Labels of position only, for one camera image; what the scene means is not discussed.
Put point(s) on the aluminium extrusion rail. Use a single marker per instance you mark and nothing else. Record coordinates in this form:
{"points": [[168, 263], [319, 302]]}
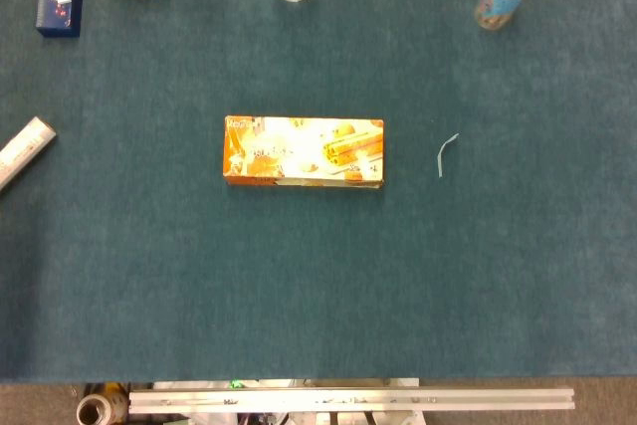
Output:
{"points": [[348, 400]]}

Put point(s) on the white flat object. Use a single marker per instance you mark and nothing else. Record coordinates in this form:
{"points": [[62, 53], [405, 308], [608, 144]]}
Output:
{"points": [[22, 151]]}

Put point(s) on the orange snack box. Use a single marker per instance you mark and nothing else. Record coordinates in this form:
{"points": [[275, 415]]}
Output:
{"points": [[278, 151]]}

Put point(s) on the blue felt table mat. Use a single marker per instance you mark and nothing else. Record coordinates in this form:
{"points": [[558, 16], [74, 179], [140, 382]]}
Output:
{"points": [[318, 256]]}

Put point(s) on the brown packing tape roll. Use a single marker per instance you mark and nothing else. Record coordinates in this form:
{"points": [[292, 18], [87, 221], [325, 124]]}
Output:
{"points": [[97, 407]]}

